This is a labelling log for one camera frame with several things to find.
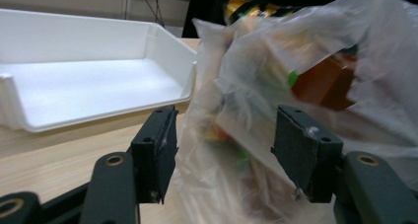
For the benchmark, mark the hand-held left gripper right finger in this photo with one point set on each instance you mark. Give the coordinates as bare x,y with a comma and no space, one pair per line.
305,151

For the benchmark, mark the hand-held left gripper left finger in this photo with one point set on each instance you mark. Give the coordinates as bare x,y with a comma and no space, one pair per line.
154,158

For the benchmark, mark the brown snack box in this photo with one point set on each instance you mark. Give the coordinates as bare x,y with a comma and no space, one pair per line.
325,86

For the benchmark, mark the white plastic tray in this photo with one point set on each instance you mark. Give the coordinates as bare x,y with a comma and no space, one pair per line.
98,86

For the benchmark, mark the clear plastic bag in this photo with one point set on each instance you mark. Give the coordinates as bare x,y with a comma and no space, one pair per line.
378,86

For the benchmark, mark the yellow black chip bag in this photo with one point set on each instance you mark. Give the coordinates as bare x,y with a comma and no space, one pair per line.
240,7

